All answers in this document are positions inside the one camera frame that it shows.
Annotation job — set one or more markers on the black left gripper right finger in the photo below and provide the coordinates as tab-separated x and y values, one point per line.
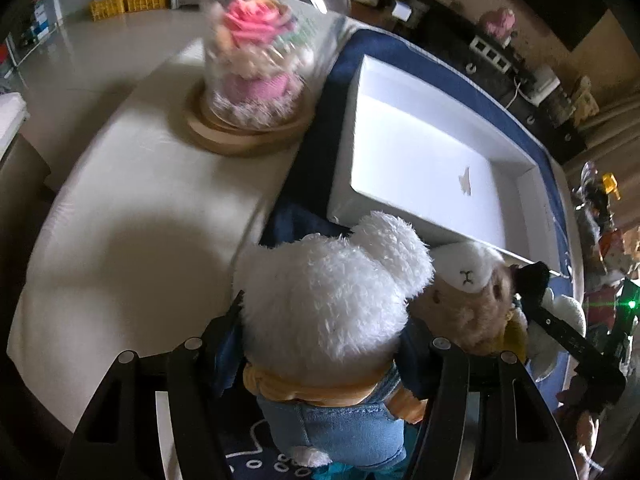
484	416

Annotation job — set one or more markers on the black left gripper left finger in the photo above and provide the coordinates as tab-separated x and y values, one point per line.
117	436

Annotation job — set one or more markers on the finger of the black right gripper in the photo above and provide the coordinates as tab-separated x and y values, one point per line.
605	382

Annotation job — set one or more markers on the brown white plush hamster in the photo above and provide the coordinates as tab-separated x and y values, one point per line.
471	301

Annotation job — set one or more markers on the white plush bear denim overalls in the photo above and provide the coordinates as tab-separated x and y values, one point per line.
322	319

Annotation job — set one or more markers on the white cardboard box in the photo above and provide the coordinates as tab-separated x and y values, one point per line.
412	150

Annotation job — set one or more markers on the navy blue printed cloth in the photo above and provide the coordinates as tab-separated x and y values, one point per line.
300	210

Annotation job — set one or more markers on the pink plush pig figure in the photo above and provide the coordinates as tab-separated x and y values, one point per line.
498	23

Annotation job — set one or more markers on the glass dome with pink rose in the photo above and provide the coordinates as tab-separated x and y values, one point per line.
265	62

